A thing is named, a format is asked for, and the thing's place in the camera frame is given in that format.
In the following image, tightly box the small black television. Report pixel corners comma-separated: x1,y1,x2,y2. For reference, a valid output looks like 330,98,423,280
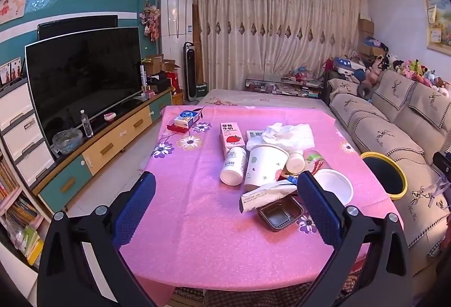
37,14,118,41

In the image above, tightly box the pink plush bear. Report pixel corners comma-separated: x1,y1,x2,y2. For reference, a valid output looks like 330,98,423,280
364,60,384,84

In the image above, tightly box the small paper cup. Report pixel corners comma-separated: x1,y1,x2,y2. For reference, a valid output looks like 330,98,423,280
285,150,305,174

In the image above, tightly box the clear colourful plastic wrapper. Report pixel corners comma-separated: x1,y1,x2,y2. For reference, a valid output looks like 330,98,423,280
303,150,332,175

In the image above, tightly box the flat red box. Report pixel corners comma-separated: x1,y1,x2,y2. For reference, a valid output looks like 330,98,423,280
166,122,193,133

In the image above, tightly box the beige sofa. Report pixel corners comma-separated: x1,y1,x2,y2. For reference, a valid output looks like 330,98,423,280
322,69,451,276

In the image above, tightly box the clear water bottle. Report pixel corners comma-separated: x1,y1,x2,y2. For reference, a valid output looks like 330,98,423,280
80,110,94,138

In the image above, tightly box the stack of cardboard boxes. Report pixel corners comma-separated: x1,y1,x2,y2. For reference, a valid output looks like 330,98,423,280
357,14,376,57

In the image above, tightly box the strawberry milk carton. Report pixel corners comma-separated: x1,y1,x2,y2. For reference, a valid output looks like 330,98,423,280
220,122,246,159

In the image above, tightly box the black box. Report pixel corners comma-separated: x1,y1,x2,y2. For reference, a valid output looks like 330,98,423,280
147,72,171,92

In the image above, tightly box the cream floral cloth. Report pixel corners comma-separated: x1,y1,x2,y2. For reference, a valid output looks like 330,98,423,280
195,89,330,110

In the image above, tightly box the white paper packet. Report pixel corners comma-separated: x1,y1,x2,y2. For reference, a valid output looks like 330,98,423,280
240,180,298,213

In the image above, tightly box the hanging flower decoration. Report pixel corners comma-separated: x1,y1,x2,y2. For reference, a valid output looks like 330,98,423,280
139,0,161,41

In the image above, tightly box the white drawer unit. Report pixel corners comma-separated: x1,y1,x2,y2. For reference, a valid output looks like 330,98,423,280
0,78,56,188

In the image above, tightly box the white standing air conditioner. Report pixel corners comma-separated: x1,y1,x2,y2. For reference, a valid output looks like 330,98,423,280
160,0,194,104

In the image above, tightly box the plastic bag with greens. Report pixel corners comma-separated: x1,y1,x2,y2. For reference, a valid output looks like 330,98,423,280
52,129,84,155

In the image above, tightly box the black tower fan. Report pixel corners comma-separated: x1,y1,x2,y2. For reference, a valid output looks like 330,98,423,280
183,41,197,101

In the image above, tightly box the patterned rug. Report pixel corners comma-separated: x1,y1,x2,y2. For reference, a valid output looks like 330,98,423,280
171,286,207,307

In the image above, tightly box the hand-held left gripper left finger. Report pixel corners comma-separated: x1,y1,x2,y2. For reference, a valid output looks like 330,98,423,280
37,171,157,307

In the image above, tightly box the blue tissue box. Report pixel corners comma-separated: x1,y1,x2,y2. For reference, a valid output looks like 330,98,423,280
174,110,200,128

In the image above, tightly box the cream patterned curtain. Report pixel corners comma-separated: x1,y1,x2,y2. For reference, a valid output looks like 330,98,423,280
192,0,363,91

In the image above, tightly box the framed flower painting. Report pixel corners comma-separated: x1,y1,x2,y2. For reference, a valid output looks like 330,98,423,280
422,0,451,56

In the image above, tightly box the cartoon wall poster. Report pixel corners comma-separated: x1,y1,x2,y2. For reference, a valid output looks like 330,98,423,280
0,0,29,26

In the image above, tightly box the white paper towel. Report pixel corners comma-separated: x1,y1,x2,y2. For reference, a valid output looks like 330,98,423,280
262,123,315,153

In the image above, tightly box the yellow rimmed black bin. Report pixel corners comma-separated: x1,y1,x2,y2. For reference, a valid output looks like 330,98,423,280
359,151,408,201

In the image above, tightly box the black plastic tray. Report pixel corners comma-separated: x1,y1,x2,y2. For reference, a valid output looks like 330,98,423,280
257,196,304,232

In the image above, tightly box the large curved television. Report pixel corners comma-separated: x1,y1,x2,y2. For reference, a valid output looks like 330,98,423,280
24,27,143,149

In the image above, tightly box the pink floral tablecloth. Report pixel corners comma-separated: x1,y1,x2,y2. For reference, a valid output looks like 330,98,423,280
118,104,404,307

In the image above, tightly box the red bag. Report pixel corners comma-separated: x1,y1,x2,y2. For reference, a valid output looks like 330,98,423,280
166,72,181,93

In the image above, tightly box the glass low table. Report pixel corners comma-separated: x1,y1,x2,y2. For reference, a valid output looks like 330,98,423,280
245,76,325,98

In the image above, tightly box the white plastic bottle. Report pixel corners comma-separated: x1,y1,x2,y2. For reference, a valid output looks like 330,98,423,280
220,147,247,186

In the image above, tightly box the shelf of books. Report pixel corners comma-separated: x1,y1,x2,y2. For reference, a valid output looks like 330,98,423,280
0,148,45,269

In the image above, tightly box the blue star plush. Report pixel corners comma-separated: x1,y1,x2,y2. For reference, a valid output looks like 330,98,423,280
333,57,367,77

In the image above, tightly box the open cardboard box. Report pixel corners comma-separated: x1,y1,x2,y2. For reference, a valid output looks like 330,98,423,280
160,59,181,73
144,54,164,75

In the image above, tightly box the teal and yellow cabinet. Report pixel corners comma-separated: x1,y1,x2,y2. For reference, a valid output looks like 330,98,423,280
32,87,173,219

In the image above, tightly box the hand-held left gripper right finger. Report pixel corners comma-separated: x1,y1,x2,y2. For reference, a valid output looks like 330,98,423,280
296,171,413,307

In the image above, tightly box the white plastic bowl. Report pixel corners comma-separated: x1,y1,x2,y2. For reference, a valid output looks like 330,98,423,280
312,168,354,207

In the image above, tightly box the large white paper cup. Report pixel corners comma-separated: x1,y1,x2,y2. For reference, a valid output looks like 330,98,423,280
244,144,290,192

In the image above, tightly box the row of plush toys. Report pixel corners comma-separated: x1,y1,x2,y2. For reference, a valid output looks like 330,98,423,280
382,53,451,98

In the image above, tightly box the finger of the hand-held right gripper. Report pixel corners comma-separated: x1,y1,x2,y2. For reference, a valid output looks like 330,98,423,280
433,151,451,185

